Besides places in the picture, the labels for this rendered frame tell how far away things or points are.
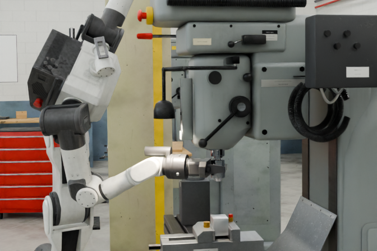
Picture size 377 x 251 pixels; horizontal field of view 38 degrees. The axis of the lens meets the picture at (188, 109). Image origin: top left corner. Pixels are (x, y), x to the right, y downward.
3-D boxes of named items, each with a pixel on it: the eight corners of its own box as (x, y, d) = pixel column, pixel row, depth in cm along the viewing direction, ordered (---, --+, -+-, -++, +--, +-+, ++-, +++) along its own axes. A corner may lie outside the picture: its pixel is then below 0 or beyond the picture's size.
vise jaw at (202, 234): (197, 242, 183) (197, 231, 183) (192, 232, 196) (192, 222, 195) (215, 242, 184) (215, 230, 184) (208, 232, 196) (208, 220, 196)
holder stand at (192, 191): (182, 226, 232) (181, 178, 231) (179, 213, 254) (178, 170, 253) (210, 224, 233) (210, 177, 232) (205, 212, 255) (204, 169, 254)
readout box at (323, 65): (316, 88, 155) (316, 13, 154) (304, 87, 164) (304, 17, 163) (381, 87, 159) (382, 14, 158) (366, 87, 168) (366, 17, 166)
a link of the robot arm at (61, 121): (49, 151, 191) (41, 115, 186) (56, 140, 199) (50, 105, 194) (82, 149, 189) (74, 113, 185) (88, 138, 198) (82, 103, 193)
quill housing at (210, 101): (197, 151, 178) (196, 53, 177) (187, 144, 199) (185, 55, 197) (253, 150, 182) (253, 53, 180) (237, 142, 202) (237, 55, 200)
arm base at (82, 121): (44, 146, 191) (35, 119, 185) (54, 124, 202) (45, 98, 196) (86, 143, 190) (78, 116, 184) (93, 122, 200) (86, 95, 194)
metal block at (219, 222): (213, 236, 187) (213, 218, 187) (210, 231, 193) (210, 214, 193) (228, 235, 188) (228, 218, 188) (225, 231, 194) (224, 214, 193)
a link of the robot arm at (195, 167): (205, 156, 185) (170, 156, 188) (205, 185, 186) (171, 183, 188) (212, 152, 197) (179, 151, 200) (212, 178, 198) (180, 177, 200)
